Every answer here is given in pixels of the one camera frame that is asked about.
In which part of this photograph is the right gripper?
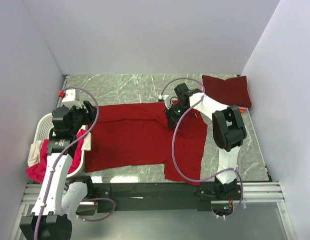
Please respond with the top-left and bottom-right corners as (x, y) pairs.
(163, 103), (190, 129)

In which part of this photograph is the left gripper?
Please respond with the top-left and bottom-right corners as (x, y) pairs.
(67, 100), (99, 135)

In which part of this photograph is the red t-shirt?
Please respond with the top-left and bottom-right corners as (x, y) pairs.
(85, 102), (208, 182)

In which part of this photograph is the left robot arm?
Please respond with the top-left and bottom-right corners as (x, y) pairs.
(19, 100), (99, 240)

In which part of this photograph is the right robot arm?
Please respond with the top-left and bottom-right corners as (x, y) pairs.
(159, 83), (247, 200)

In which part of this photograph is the white laundry basket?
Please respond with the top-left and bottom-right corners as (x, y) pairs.
(33, 113), (85, 179)

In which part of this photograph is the beige t-shirt in basket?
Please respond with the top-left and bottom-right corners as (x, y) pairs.
(27, 133), (91, 167)

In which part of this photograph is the folded maroon t-shirt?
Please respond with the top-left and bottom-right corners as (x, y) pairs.
(202, 75), (252, 108)

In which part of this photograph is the pink t-shirt in basket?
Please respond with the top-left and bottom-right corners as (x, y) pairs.
(25, 139), (83, 183)

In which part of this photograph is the black base beam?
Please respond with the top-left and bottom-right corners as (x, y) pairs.
(84, 182), (241, 213)

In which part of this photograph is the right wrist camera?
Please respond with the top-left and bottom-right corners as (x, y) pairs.
(158, 94), (172, 109)

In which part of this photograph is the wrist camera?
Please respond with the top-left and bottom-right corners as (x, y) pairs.
(158, 94), (172, 109)
(59, 89), (82, 109)

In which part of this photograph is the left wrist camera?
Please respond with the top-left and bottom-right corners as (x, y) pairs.
(59, 89), (82, 109)

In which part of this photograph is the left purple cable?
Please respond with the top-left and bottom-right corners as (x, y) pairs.
(32, 86), (116, 240)

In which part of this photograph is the purple cable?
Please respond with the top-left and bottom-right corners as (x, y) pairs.
(161, 77), (244, 219)
(32, 86), (116, 240)

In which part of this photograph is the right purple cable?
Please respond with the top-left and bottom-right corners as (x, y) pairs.
(161, 77), (244, 219)

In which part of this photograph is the aluminium rail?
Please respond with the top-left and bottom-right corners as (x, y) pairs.
(20, 182), (285, 205)

